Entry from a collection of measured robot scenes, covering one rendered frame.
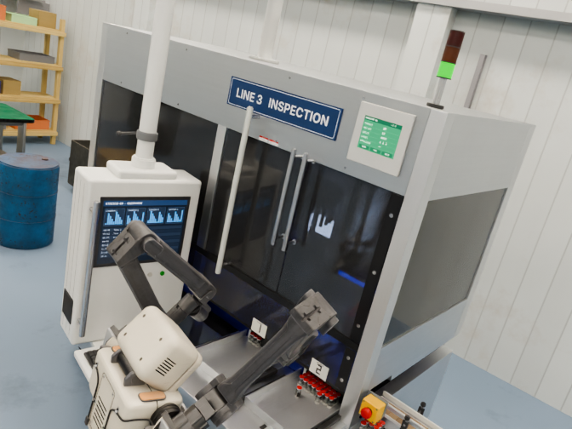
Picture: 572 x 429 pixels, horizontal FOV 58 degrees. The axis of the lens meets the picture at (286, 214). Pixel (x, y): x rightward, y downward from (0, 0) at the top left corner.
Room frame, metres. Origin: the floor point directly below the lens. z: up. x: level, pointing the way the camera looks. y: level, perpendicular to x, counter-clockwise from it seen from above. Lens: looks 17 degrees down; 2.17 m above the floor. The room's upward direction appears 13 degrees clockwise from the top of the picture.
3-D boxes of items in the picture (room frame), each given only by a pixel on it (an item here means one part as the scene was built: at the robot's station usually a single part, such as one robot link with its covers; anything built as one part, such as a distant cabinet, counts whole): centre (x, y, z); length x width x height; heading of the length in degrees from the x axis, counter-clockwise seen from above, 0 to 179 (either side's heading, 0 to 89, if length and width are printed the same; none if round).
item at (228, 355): (1.91, 0.06, 0.90); 0.34 x 0.26 x 0.04; 143
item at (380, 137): (1.77, -0.25, 1.96); 0.21 x 0.01 x 0.21; 53
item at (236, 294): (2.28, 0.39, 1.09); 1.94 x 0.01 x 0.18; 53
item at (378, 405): (1.64, -0.48, 0.99); 0.08 x 0.07 x 0.07; 143
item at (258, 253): (2.11, 0.15, 1.50); 0.47 x 0.01 x 0.59; 53
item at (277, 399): (1.70, -0.21, 0.90); 0.34 x 0.26 x 0.04; 143
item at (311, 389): (1.79, -0.28, 0.90); 0.18 x 0.02 x 0.05; 53
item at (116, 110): (2.74, 0.97, 1.50); 0.48 x 0.01 x 0.59; 53
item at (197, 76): (2.68, 0.09, 1.54); 2.06 x 1.00 x 1.11; 53
